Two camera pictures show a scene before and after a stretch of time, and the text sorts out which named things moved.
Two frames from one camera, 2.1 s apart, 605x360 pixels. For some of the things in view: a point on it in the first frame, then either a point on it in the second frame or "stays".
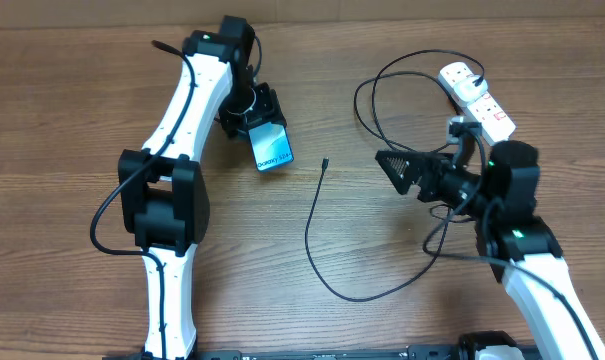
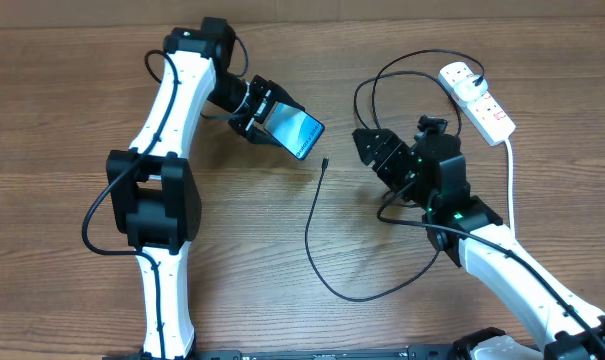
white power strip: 495,126 stays
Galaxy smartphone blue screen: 271,145 → 294,128
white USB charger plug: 468,91 stays
